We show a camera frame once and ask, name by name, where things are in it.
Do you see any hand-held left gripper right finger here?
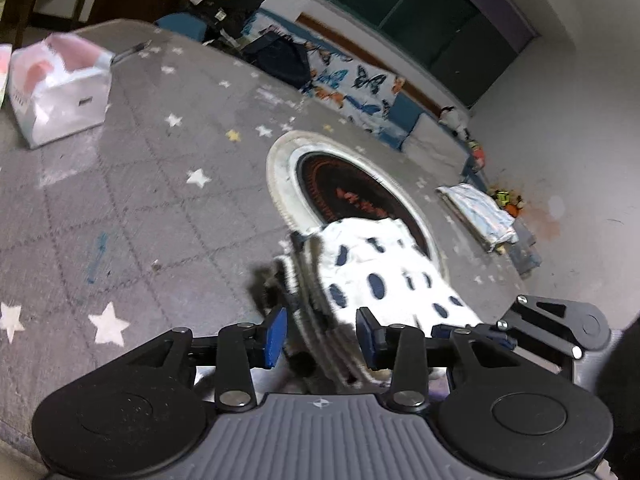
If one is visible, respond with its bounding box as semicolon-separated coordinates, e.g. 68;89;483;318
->
355;306;522;412

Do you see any butterfly print pillow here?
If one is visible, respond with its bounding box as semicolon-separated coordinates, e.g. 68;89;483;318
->
299;41;407;129

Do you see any dark window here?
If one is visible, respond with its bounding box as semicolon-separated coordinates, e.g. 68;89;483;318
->
312;0;540;109

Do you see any black backpack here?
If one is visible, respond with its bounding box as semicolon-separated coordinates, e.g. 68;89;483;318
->
187;0;269;44

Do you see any white polka dot garment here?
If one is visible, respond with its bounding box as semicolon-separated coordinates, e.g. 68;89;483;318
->
320;217;484;342

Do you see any black bag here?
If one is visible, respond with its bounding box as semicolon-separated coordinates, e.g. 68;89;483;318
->
240;31;314;92

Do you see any folded striped blanket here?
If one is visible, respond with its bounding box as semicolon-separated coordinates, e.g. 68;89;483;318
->
435;183;519;254

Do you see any grey blue storage box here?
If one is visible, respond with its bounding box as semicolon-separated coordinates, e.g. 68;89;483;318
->
509;222;544;279

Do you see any yellow green toy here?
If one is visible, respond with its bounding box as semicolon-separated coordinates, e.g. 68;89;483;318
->
490;187;527;219

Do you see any round induction cooktop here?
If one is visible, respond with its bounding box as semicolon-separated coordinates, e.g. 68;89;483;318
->
266;130;449;287

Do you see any blue grey padded bumper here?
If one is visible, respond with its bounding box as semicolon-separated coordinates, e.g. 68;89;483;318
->
155;9;492;187

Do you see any grey star patterned mat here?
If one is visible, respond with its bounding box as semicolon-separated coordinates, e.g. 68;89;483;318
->
0;19;532;461

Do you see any white black plush toy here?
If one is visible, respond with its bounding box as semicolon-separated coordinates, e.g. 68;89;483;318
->
437;105;472;139

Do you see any white pink box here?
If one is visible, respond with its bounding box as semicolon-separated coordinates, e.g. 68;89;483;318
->
7;32;117;151

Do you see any person's right forearm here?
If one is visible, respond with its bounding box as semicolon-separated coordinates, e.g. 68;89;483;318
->
597;327;640;480

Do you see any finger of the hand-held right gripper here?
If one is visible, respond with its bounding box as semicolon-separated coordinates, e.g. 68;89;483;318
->
431;294;584;361

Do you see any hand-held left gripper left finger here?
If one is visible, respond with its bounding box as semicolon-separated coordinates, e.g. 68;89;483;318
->
117;306;290;412

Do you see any orange plush toy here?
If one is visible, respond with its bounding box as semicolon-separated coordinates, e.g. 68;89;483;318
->
467;140;489;172

